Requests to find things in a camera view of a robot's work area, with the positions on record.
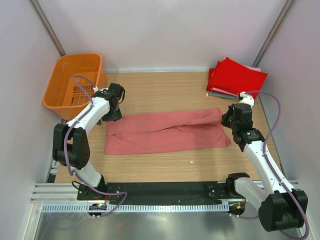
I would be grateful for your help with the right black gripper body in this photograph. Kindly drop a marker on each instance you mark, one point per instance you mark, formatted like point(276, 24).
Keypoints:
point(234, 123)

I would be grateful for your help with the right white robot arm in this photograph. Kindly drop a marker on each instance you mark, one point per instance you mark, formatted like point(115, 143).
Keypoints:
point(279, 205)

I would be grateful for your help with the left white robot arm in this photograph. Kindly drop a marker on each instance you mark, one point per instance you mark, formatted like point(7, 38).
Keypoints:
point(70, 140)

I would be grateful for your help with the grey folded t shirt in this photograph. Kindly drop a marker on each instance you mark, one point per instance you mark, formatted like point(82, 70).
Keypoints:
point(221, 95)

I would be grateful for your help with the orange plastic basket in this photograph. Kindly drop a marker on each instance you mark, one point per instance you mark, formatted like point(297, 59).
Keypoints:
point(62, 95)

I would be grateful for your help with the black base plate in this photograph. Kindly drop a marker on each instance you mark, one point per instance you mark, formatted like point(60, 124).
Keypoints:
point(167, 191)

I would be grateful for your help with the right corner metal post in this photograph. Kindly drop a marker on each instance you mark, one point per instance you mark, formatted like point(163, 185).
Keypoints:
point(279, 21)

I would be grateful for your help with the corner metal post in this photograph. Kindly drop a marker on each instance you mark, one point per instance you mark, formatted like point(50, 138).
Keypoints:
point(279, 21)
point(47, 26)

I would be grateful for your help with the white slotted cable duct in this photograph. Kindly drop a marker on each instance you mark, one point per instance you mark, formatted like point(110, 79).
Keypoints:
point(103, 208)

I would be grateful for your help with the left corner metal post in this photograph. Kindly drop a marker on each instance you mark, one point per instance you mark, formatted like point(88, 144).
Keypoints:
point(47, 26)

